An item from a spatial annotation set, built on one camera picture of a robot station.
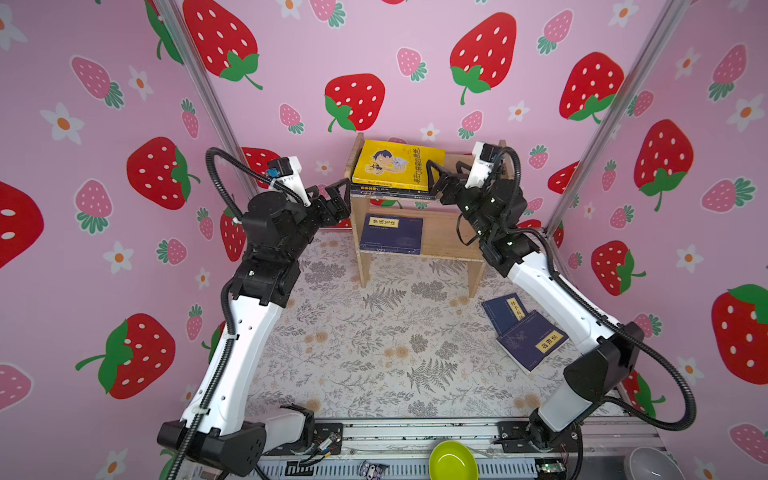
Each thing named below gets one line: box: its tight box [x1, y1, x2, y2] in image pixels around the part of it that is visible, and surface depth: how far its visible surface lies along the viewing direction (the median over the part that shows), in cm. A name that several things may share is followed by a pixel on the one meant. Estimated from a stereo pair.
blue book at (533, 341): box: [496, 309, 569, 375], surface depth 89 cm
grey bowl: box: [624, 446, 686, 480], surface depth 69 cm
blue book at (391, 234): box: [359, 213, 424, 255], surface depth 90 cm
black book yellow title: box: [350, 183, 436, 200], surface depth 70 cm
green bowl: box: [429, 440, 479, 480], surface depth 71 cm
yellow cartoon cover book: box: [352, 140, 447, 192], surface depth 72 cm
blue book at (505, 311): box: [481, 292, 529, 335], surface depth 97 cm
